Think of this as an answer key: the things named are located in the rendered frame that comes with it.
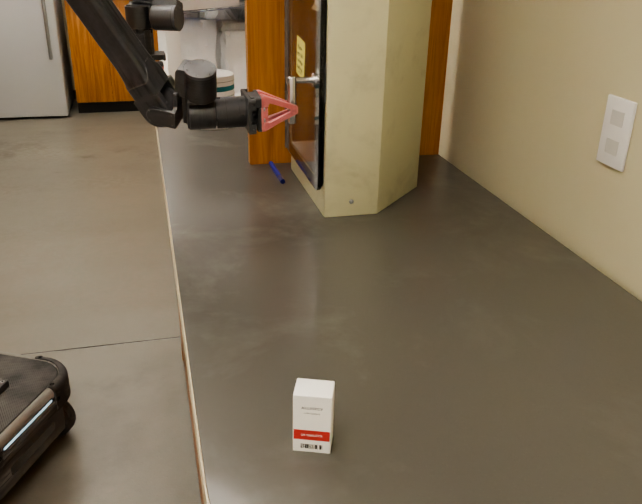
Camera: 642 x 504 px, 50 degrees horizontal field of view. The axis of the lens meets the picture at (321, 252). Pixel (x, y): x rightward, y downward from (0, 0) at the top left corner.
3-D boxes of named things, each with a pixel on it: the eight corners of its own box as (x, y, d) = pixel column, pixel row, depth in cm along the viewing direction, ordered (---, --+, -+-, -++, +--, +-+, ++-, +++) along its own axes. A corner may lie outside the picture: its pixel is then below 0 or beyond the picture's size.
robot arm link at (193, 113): (182, 117, 130) (185, 136, 127) (180, 86, 125) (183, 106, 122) (218, 115, 132) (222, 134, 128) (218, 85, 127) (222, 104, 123)
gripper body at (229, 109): (249, 87, 133) (211, 89, 131) (258, 99, 124) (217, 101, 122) (251, 121, 135) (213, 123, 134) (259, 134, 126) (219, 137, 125)
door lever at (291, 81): (315, 124, 132) (312, 121, 134) (316, 74, 128) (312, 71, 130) (287, 125, 131) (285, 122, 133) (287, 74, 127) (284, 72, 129)
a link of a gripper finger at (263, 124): (292, 86, 133) (244, 88, 131) (300, 94, 127) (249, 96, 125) (292, 121, 136) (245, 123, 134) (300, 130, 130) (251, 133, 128)
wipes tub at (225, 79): (232, 118, 208) (230, 67, 202) (238, 129, 197) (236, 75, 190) (188, 120, 205) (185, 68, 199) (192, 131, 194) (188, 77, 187)
